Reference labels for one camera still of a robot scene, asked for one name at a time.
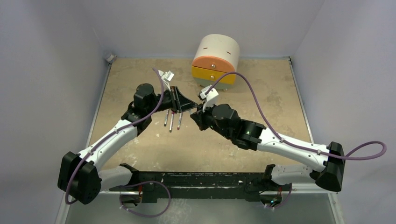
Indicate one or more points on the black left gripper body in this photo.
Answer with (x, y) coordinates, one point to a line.
(175, 103)

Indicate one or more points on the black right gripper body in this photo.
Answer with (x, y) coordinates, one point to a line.
(199, 117)

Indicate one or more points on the grey marker pen red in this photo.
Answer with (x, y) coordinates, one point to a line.
(179, 121)

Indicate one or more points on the grey marker pen blue tip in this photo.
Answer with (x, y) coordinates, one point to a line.
(171, 122)

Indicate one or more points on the grey marker pen green tip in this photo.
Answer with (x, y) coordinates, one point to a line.
(166, 117)

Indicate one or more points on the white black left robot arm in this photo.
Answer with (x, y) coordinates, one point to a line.
(79, 172)

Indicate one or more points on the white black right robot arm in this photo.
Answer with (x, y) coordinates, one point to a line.
(320, 164)

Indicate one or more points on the round cream drawer cabinet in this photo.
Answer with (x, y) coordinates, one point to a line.
(216, 55)

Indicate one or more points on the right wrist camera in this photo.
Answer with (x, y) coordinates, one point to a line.
(209, 96)

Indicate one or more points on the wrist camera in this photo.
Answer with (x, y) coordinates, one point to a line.
(209, 96)
(166, 78)

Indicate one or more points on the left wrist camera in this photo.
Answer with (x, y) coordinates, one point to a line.
(166, 78)

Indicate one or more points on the grey corner bracket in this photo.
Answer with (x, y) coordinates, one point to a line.
(109, 57)

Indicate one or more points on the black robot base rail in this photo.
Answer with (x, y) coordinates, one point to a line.
(249, 186)

